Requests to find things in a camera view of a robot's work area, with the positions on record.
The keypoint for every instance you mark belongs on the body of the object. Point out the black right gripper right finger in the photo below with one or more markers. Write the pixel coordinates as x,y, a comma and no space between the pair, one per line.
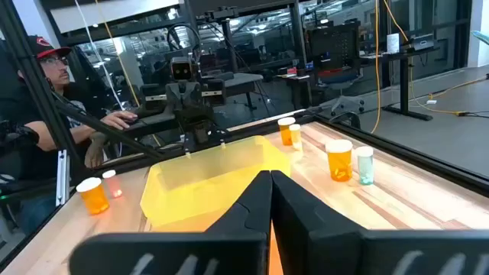
305,229

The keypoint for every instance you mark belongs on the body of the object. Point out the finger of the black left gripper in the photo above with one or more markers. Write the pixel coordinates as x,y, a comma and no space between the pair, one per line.
178,101
194,101

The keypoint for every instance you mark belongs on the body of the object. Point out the black pegboard panel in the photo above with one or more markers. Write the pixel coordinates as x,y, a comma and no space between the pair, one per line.
334,46

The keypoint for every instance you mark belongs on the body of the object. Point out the black standing desk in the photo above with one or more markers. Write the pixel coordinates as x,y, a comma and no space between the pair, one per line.
404,84

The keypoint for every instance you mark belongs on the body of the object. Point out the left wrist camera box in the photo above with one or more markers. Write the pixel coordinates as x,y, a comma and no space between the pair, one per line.
181,70

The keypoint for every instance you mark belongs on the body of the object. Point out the silver aluminium bracket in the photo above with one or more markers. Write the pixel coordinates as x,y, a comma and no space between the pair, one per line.
62,179

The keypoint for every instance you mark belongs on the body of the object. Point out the grey background table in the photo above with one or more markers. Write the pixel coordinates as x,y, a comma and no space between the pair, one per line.
240,79

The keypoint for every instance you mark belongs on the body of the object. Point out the black red baseball cap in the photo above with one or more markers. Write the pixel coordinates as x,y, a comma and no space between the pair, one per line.
46,46

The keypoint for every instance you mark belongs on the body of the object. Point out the person's hand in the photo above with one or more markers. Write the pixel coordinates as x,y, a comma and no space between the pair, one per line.
118,119

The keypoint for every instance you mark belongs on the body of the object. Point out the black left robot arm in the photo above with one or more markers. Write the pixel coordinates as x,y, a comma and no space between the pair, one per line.
195,128

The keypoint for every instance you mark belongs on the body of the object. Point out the small yellow pill bottle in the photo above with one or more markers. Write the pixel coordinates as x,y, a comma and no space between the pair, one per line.
296,138

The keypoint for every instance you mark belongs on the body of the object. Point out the yellow translucent plastic bin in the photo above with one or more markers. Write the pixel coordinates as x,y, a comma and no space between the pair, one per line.
198,183

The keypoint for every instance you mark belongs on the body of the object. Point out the person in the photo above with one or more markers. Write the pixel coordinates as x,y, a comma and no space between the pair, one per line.
23,114

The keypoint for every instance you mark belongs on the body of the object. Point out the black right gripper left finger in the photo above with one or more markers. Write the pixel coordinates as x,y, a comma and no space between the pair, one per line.
237,229

